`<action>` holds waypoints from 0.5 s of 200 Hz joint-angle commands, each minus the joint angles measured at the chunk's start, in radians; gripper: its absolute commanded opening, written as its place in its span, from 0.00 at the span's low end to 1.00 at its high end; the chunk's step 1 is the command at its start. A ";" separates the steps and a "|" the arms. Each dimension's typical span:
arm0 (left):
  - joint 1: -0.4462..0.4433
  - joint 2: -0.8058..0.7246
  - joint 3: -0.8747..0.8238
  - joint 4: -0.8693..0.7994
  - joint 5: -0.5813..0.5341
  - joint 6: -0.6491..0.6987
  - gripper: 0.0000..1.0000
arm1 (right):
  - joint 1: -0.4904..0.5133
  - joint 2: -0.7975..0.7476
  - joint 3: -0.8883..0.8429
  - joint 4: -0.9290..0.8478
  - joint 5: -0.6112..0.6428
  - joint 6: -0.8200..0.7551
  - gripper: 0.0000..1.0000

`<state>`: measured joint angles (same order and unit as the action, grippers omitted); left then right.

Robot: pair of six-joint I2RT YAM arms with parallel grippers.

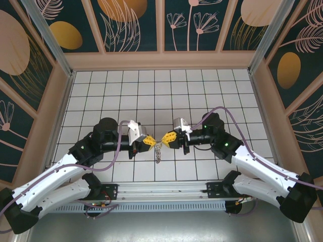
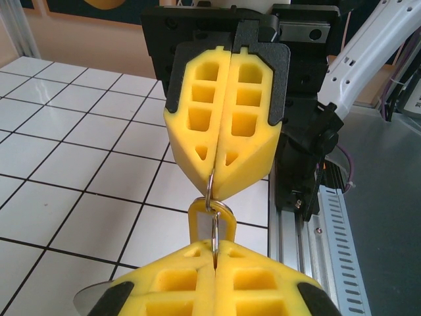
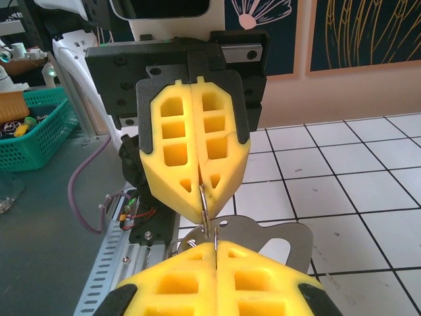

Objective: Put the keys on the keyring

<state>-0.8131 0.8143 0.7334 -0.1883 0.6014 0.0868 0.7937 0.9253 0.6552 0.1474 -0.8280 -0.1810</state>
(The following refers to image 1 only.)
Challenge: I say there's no small circuit board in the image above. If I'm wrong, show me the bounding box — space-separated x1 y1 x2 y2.
84 201 110 210

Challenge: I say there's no grey metal sheet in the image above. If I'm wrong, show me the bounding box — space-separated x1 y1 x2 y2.
25 211 303 242

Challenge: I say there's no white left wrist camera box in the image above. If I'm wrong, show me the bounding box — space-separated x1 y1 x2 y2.
127 119 148 146

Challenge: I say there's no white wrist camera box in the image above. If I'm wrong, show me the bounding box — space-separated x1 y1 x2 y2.
173 117 192 141
127 119 148 146

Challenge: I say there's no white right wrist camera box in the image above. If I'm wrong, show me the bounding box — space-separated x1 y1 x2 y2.
173 117 192 141

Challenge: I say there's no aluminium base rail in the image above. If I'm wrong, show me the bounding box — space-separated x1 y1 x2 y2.
45 179 298 202

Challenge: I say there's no grey slotted cable duct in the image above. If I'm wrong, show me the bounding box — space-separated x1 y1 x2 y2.
52 201 227 213

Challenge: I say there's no orange wire connector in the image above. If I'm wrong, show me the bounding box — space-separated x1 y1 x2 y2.
236 196 254 205

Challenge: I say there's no aluminium frame post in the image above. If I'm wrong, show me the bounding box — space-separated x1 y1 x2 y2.
247 0 295 74
21 0 76 78

